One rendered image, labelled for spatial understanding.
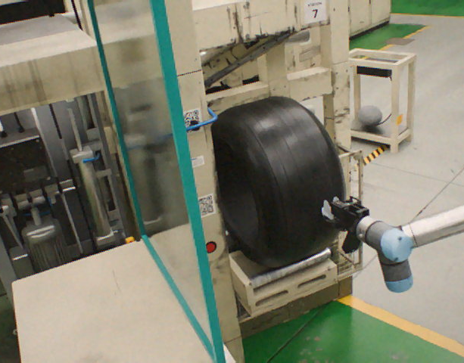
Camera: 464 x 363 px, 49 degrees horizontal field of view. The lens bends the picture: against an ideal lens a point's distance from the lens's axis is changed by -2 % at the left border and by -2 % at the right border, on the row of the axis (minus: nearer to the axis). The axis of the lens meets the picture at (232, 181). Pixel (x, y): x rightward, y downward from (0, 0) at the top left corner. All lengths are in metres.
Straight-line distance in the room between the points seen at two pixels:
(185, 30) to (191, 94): 0.18
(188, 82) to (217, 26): 0.35
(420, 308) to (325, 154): 1.65
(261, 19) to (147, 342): 1.17
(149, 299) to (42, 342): 0.25
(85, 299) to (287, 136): 0.76
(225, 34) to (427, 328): 1.91
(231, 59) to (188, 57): 0.52
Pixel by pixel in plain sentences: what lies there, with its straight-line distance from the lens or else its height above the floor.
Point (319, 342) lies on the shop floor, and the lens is 2.88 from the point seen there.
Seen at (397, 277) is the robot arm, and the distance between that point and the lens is 1.44.
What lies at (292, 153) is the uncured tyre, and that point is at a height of 1.38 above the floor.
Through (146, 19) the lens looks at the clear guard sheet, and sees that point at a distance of 0.81.
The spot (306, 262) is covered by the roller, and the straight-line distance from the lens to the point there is 1.90.
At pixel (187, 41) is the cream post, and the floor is 1.74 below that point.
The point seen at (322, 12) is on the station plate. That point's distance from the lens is 2.00.
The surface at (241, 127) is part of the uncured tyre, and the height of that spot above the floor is 1.44.
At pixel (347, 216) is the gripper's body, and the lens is 1.51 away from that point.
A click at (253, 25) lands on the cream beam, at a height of 1.69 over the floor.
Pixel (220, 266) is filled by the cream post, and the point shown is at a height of 0.97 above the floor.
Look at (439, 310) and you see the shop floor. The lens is 3.11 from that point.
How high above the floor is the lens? 2.05
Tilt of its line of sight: 27 degrees down
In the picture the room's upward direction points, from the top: 8 degrees counter-clockwise
